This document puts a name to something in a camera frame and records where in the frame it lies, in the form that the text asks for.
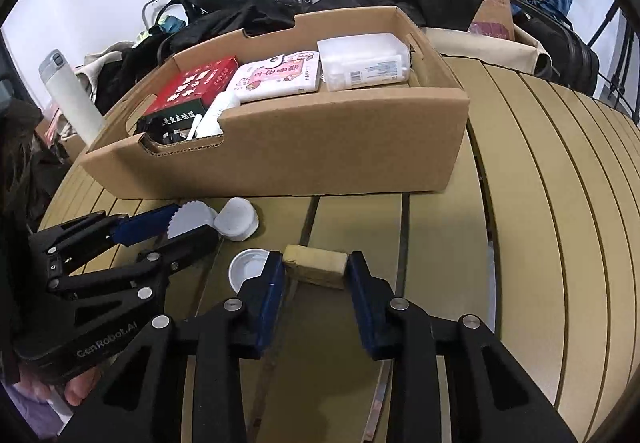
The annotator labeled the black tripod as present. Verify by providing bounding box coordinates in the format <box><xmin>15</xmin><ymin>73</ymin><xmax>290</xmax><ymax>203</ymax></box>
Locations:
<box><xmin>587</xmin><ymin>0</ymin><xmax>640</xmax><ymax>124</ymax></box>

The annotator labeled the small white plastic cup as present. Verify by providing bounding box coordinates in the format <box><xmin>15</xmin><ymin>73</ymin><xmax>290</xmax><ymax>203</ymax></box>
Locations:
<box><xmin>214</xmin><ymin>198</ymin><xmax>260</xmax><ymax>241</ymax></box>

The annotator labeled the tan slatted folding table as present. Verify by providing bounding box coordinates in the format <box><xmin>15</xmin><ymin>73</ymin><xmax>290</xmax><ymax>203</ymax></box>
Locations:
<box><xmin>37</xmin><ymin>53</ymin><xmax>640</xmax><ymax>443</ymax></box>

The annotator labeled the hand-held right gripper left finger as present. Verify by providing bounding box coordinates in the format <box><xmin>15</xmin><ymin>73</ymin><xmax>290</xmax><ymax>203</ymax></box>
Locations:
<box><xmin>57</xmin><ymin>250</ymin><xmax>286</xmax><ymax>443</ymax></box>

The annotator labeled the person's left hand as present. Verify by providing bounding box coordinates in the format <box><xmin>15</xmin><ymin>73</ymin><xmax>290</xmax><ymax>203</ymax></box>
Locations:
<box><xmin>64</xmin><ymin>363</ymin><xmax>105</xmax><ymax>407</ymax></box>

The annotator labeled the pink and white packet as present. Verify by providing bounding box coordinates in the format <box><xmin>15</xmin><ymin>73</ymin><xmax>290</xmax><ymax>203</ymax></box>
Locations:
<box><xmin>226</xmin><ymin>50</ymin><xmax>322</xmax><ymax>104</ymax></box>

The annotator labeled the white squeeze tube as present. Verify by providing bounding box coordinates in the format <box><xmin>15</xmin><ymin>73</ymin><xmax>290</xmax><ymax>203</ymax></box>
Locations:
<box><xmin>187</xmin><ymin>92</ymin><xmax>242</xmax><ymax>140</ymax></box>

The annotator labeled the white scalloped lid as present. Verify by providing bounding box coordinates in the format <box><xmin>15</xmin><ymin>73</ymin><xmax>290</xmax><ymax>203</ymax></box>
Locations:
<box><xmin>167</xmin><ymin>200</ymin><xmax>219</xmax><ymax>240</ymax></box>

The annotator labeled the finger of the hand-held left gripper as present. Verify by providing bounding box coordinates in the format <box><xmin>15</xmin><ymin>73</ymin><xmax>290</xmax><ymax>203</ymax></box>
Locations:
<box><xmin>46</xmin><ymin>225</ymin><xmax>222</xmax><ymax>298</ymax></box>
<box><xmin>29</xmin><ymin>204</ymin><xmax>180</xmax><ymax>271</ymax></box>

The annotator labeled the red box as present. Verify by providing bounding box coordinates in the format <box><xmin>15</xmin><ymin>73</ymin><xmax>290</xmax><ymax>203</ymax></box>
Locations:
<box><xmin>136</xmin><ymin>55</ymin><xmax>240</xmax><ymax>146</ymax></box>

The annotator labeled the round white lid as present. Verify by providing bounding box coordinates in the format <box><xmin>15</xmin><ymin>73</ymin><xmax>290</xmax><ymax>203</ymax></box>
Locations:
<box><xmin>228</xmin><ymin>248</ymin><xmax>268</xmax><ymax>295</ymax></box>

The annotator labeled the black duffel bag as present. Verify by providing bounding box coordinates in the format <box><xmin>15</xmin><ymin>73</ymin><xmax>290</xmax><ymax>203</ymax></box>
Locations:
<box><xmin>157</xmin><ymin>0</ymin><xmax>297</xmax><ymax>56</ymax></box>

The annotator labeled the clear cotton swab box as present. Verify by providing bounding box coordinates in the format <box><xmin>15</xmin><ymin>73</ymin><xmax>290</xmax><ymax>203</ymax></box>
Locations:
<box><xmin>316</xmin><ymin>33</ymin><xmax>413</xmax><ymax>92</ymax></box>

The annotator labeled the black suitcase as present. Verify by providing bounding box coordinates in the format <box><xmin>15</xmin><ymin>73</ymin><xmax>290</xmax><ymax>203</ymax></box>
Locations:
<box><xmin>510</xmin><ymin>0</ymin><xmax>600</xmax><ymax>98</ymax></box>

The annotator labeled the metal tube frame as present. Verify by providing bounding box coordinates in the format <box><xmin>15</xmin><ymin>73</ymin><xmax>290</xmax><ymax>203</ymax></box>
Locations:
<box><xmin>141</xmin><ymin>0</ymin><xmax>181</xmax><ymax>31</ymax></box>

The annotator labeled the white thermos bottle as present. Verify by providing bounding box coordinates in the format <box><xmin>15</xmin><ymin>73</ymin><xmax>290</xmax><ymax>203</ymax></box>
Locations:
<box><xmin>39</xmin><ymin>49</ymin><xmax>107</xmax><ymax>146</ymax></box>

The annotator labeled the cardboard tray box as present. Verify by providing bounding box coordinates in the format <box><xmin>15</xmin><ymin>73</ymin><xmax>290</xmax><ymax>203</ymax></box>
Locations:
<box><xmin>79</xmin><ymin>5</ymin><xmax>471</xmax><ymax>200</ymax></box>

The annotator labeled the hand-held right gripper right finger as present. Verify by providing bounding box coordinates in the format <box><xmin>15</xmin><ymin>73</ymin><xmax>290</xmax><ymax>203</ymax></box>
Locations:
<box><xmin>347</xmin><ymin>251</ymin><xmax>578</xmax><ymax>443</ymax></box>

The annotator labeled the tan rectangular block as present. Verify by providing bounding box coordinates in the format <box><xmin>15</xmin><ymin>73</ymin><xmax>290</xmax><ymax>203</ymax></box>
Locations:
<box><xmin>282</xmin><ymin>244</ymin><xmax>348</xmax><ymax>290</ymax></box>

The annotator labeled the beige crumpled cloth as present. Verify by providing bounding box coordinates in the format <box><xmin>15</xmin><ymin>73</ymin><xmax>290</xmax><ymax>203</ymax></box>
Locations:
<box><xmin>75</xmin><ymin>50</ymin><xmax>126</xmax><ymax>96</ymax></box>

